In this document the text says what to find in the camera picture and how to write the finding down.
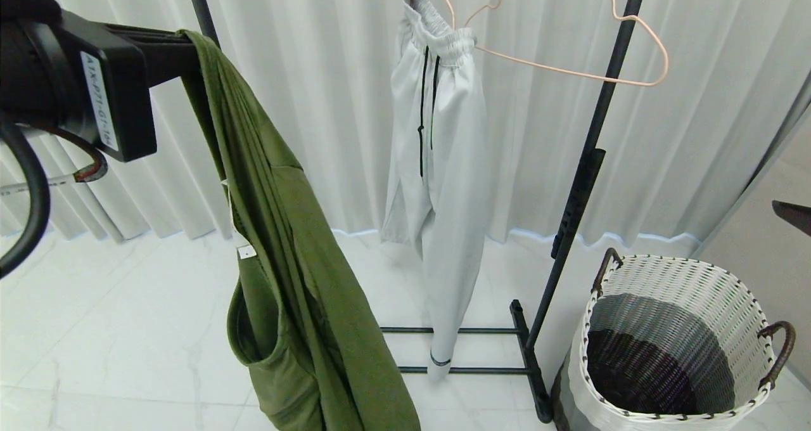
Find green garment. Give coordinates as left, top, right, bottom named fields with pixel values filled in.
left=177, top=30, right=422, bottom=431

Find white laundry basket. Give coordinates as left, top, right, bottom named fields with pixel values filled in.
left=550, top=248, right=796, bottom=431

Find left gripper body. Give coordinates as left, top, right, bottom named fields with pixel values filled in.
left=0, top=10, right=158, bottom=162

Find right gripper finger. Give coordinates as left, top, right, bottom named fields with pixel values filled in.
left=772, top=200, right=811, bottom=236

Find black clothes rack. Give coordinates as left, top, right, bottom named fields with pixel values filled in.
left=184, top=0, right=650, bottom=424

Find pale grey shorts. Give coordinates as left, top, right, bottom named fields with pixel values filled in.
left=380, top=0, right=492, bottom=381

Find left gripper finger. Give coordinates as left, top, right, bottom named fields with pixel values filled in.
left=105, top=24, right=192, bottom=42
left=147, top=39, right=201, bottom=91

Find white curtain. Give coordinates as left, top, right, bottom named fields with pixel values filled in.
left=0, top=0, right=811, bottom=249

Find pink clothes hanger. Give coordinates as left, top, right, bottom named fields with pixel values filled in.
left=464, top=0, right=670, bottom=87
left=415, top=0, right=458, bottom=32

